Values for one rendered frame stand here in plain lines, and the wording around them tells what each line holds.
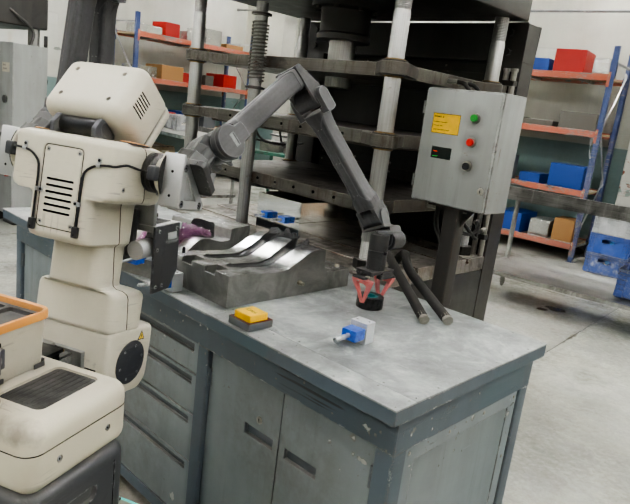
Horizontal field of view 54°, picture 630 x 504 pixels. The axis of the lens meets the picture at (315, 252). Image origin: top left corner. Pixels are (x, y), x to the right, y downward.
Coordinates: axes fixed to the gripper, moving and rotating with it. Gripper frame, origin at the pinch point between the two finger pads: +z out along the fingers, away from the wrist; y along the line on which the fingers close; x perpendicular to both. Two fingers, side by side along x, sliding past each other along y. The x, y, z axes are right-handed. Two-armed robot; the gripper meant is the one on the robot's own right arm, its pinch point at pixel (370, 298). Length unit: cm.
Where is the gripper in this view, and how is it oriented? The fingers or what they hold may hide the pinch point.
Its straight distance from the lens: 184.8
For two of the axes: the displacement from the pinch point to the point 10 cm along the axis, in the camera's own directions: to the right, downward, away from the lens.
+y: 6.9, -0.8, 7.2
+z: -1.2, 9.7, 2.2
